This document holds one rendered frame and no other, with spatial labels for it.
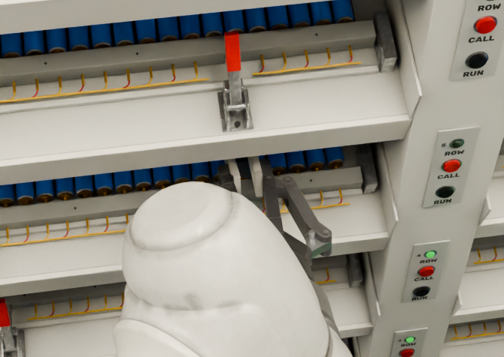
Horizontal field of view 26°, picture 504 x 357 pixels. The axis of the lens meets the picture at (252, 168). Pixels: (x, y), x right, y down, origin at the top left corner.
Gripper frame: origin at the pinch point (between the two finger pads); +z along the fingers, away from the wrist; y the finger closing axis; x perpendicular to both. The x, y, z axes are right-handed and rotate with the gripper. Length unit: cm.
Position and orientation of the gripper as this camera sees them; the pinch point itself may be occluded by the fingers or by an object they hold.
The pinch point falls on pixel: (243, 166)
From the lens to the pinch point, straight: 111.2
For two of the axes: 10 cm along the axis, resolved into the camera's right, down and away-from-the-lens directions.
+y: -9.9, 1.3, -0.9
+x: 0.4, 7.9, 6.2
